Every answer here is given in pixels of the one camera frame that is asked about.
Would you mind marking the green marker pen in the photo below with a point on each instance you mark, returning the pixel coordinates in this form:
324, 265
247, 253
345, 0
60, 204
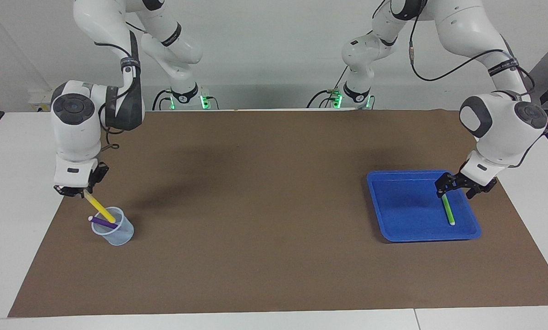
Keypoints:
449, 211

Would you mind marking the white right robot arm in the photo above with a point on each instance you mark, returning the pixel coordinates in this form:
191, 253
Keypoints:
76, 137

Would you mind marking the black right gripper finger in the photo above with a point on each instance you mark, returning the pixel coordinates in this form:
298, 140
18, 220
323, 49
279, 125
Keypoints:
69, 190
93, 187

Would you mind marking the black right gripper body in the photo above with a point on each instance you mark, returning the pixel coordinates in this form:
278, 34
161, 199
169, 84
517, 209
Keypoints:
100, 172

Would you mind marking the translucent plastic cup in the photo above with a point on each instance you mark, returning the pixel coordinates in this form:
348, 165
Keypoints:
118, 236

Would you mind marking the brown table mat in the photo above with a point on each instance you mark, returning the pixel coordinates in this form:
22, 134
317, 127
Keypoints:
255, 229

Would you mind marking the yellow marker pen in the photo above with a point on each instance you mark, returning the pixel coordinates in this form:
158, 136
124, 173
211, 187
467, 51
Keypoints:
97, 206

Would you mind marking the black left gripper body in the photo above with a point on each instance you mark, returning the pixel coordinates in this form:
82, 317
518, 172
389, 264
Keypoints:
462, 179

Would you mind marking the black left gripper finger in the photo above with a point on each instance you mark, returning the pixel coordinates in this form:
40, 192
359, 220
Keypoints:
482, 188
445, 183

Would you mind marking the white power strip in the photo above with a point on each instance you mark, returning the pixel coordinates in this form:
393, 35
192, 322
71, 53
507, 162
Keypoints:
42, 101

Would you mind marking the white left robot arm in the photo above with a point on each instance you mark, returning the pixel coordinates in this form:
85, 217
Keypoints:
503, 133

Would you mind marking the purple marker pen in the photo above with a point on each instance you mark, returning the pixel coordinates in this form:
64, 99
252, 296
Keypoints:
104, 222

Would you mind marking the blue plastic tray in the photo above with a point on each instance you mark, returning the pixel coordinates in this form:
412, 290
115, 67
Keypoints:
406, 215

